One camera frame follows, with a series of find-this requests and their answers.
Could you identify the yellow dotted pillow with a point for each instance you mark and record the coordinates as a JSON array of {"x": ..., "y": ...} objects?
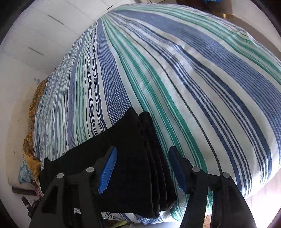
[{"x": 31, "y": 163}]

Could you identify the white wardrobe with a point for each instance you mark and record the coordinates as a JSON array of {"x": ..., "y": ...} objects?
[{"x": 54, "y": 32}]

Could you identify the black pants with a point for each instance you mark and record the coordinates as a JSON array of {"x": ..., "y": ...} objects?
[{"x": 136, "y": 153}]

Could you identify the teal patterned pillow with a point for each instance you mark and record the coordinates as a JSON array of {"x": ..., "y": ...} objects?
[{"x": 23, "y": 173}]

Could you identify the orange floral quilt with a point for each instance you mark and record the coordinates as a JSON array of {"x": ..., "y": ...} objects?
[{"x": 36, "y": 98}]

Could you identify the dark wooden bedside table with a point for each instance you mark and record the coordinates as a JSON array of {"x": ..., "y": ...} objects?
[{"x": 23, "y": 190}]

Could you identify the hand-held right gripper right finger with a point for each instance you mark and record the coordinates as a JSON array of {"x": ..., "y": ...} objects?
[{"x": 179, "y": 171}]

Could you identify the blue green striped bedsheet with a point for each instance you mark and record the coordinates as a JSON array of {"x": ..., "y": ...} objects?
[{"x": 175, "y": 76}]

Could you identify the brown stool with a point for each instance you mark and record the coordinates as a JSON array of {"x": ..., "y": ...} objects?
[{"x": 221, "y": 8}]

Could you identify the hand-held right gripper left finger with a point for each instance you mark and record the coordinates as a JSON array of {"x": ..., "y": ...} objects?
[{"x": 107, "y": 173}]

